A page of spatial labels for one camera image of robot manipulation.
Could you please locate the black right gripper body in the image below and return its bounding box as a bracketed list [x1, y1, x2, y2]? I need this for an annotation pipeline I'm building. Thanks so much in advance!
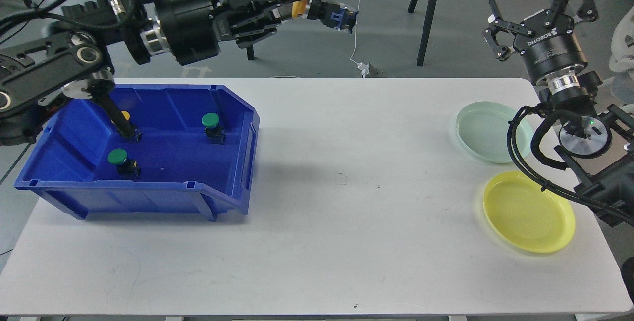
[513, 10, 588, 86]

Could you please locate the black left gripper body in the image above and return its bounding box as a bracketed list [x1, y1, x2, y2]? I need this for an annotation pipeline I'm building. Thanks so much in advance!
[149, 0, 285, 66]

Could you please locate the green push button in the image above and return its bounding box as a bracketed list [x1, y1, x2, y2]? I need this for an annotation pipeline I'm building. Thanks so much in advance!
[107, 149, 141, 180]
[201, 112, 226, 144]

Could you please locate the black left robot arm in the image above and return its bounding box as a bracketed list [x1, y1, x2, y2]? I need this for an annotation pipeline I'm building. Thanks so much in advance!
[1, 0, 339, 146]

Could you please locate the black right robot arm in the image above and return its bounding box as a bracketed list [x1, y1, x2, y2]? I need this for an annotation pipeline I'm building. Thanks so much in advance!
[482, 0, 634, 227]

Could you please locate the pale green plate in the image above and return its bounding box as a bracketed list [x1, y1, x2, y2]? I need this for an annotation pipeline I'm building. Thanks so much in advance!
[453, 101, 517, 164]

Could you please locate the yellow plate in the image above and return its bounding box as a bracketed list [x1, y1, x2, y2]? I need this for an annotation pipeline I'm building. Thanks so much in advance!
[482, 170, 577, 254]

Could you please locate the white office chair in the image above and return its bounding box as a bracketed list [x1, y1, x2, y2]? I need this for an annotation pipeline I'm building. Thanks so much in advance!
[608, 8, 634, 115]

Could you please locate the black tripod legs right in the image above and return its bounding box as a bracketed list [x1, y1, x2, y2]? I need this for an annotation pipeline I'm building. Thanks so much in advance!
[407, 0, 438, 67]

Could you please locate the blue plastic bin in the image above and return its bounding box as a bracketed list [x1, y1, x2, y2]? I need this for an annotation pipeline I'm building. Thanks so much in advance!
[13, 84, 260, 221]

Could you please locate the white cable with plug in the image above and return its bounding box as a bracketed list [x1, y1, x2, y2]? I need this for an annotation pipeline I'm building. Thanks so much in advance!
[349, 0, 372, 78]

